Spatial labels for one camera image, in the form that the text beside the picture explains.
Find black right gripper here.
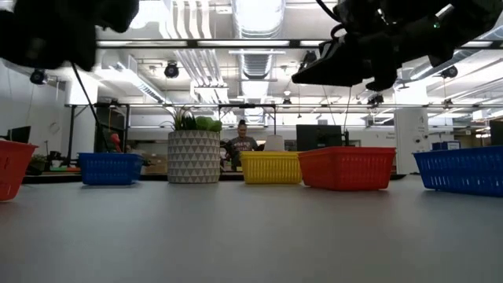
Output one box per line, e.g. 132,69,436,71
291,0,438,93

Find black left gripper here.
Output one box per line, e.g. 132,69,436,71
0,0,98,72

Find red plastic basket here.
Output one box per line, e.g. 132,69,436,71
0,140,39,202
297,146,397,193

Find blue plastic basket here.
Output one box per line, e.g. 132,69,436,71
413,145,503,198
77,152,145,186

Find black computer monitor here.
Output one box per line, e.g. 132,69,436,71
296,124,343,150
489,119,503,148
0,125,32,145

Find white building column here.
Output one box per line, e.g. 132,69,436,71
394,108,430,175

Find white tapered container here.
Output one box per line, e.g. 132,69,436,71
263,134,285,153

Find small potted plant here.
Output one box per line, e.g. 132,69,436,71
28,153,50,173

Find person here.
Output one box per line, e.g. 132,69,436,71
224,119,261,173

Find cardboard box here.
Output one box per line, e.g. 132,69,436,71
142,153,169,175

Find plant in triangle-patterned pot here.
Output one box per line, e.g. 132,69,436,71
167,106,224,185

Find black slanted cable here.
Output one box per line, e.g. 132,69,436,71
71,61,108,153

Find silver ceiling air duct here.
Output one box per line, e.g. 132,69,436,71
231,0,287,119

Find black metal frame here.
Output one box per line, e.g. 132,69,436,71
218,103,277,135

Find black top frame beam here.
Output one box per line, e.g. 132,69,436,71
96,38,503,50

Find black table edge rail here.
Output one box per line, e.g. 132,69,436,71
21,172,408,184

